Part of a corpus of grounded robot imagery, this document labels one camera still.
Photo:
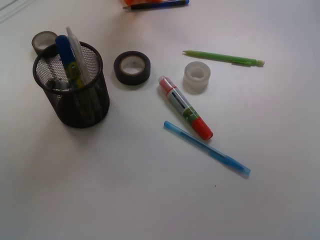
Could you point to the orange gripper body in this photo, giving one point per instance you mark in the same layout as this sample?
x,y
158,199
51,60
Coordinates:
x,y
135,2

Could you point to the blue capped marker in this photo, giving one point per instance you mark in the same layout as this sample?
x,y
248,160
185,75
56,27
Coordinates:
x,y
69,62

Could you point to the red capped marker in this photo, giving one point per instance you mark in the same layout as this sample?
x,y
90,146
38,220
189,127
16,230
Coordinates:
x,y
178,100

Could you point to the dark blue pen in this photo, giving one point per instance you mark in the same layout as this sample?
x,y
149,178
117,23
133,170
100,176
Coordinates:
x,y
156,5

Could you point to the white pen in holder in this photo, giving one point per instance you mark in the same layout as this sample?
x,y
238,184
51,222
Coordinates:
x,y
78,53

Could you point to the black mesh pen holder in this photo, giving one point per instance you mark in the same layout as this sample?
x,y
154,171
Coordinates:
x,y
81,108

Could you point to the grey pen in holder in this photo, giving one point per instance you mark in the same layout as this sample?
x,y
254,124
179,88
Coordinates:
x,y
58,84

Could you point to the light blue ballpoint pen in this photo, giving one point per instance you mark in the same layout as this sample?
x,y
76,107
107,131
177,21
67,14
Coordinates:
x,y
220,157

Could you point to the black tape roll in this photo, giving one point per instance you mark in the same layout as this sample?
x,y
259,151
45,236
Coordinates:
x,y
132,79

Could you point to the grey tape roll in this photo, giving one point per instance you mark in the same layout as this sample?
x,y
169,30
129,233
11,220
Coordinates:
x,y
43,40

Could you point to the clear tape roll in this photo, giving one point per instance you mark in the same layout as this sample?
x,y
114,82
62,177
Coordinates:
x,y
196,77

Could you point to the green mechanical pencil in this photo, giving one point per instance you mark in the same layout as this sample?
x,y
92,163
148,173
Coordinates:
x,y
225,58

